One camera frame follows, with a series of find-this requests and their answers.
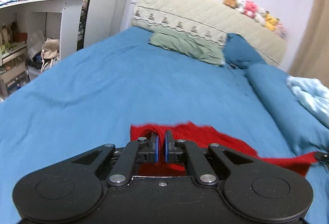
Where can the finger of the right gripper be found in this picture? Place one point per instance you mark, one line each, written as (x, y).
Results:
(321, 157)

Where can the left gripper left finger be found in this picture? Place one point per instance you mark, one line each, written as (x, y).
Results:
(69, 190)

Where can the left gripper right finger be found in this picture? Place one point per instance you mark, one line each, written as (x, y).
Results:
(234, 187)

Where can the blue rolled duvet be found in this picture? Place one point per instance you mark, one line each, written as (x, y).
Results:
(302, 131)

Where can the light blue blanket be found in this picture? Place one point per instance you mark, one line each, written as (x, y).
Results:
(312, 95)

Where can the blue bed sheet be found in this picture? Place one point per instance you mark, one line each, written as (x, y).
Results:
(94, 97)

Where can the beige curtain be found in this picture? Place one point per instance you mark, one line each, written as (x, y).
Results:
(311, 60)

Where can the dark blue pillow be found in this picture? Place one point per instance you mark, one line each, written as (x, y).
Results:
(239, 53)

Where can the beige bag on floor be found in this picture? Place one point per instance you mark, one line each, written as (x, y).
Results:
(50, 53)

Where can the green pillow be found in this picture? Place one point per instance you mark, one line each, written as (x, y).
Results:
(196, 48)

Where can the row of plush toys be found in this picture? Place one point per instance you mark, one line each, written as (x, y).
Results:
(259, 15)

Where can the white desk shelf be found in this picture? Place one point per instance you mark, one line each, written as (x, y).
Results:
(25, 26)

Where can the cream quilted headboard cover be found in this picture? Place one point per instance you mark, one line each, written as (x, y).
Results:
(209, 20)

